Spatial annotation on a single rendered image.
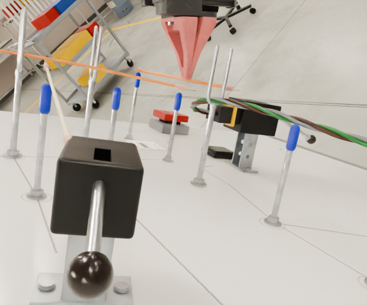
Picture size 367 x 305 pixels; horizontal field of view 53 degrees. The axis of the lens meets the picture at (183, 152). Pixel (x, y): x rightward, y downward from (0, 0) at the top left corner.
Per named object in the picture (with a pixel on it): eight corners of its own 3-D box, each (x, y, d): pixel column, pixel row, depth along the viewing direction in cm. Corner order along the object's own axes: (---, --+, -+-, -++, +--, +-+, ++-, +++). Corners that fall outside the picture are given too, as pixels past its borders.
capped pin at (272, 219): (260, 221, 31) (284, 122, 29) (267, 218, 32) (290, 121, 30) (277, 228, 30) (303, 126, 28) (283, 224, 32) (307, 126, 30)
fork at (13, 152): (2, 152, 37) (12, 6, 34) (21, 153, 38) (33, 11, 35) (3, 158, 36) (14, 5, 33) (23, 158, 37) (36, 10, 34)
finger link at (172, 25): (232, 80, 46) (237, 0, 43) (180, 81, 43) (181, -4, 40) (206, 76, 52) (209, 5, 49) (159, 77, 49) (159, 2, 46)
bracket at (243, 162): (257, 172, 48) (266, 135, 47) (242, 172, 47) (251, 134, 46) (238, 163, 52) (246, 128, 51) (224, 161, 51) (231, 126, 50)
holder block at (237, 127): (275, 136, 48) (281, 106, 47) (239, 132, 46) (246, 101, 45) (256, 129, 52) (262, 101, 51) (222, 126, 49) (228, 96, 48)
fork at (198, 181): (202, 181, 40) (228, 48, 37) (210, 187, 38) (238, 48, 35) (186, 180, 39) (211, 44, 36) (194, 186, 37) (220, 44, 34)
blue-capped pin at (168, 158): (175, 162, 46) (187, 94, 44) (164, 161, 45) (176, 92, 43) (171, 159, 47) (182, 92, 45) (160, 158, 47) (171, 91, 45)
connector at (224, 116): (247, 125, 47) (251, 109, 46) (217, 122, 44) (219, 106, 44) (234, 120, 49) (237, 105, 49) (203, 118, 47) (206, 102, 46)
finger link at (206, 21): (215, 81, 45) (219, -1, 42) (161, 82, 42) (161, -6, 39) (191, 76, 51) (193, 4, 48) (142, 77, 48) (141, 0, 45)
